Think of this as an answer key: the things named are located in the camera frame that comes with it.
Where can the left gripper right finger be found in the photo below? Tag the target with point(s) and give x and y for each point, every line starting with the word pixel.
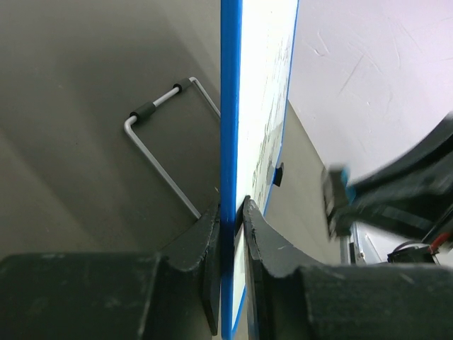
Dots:
pixel 292 296

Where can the blue felt eraser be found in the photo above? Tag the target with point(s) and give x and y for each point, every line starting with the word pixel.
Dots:
pixel 336 202

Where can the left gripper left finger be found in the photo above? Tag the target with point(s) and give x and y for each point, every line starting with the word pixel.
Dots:
pixel 169 294

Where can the aluminium rail frame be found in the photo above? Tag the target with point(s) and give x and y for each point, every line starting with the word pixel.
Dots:
pixel 358 249

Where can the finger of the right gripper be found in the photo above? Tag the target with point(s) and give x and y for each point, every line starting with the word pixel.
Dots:
pixel 433 147
pixel 413 217

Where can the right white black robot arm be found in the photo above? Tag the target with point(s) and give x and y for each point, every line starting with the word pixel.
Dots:
pixel 436 179

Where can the blue framed whiteboard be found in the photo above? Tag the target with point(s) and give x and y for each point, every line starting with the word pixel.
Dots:
pixel 257 44

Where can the black whiteboard foot clip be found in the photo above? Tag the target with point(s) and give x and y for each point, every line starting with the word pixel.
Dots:
pixel 278 175

